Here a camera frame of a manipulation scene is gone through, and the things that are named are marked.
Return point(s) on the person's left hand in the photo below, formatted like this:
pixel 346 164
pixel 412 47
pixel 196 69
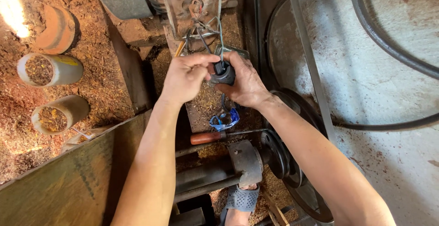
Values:
pixel 183 78

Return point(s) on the person's right hand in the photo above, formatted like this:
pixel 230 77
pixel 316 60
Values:
pixel 245 83

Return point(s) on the blue plastic wrapper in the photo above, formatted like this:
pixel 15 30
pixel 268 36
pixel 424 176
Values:
pixel 224 119

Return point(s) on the large flat metal wheel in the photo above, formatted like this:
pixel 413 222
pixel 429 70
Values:
pixel 291 82

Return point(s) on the open motor terminal box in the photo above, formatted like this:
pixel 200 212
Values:
pixel 192 8

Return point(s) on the black grooved pulley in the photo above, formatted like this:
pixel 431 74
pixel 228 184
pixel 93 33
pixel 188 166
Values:
pixel 281 150

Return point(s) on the metal bearing block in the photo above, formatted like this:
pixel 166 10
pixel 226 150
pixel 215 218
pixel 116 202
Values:
pixel 246 161

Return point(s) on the dark steel shaft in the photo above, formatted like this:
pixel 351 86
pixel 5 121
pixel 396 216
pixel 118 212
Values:
pixel 205 181

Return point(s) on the grey perforated sandal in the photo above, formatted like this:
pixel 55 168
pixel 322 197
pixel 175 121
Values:
pixel 241 198

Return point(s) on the grey pipe piece with sawdust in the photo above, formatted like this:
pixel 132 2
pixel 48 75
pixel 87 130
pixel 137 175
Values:
pixel 58 114
pixel 48 70

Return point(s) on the person's foot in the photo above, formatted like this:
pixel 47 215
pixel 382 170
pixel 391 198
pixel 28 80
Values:
pixel 240 215

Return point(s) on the black drive belt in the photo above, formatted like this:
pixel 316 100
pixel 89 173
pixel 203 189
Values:
pixel 387 58

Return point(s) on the grey metal frame bar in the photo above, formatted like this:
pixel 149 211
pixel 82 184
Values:
pixel 308 58

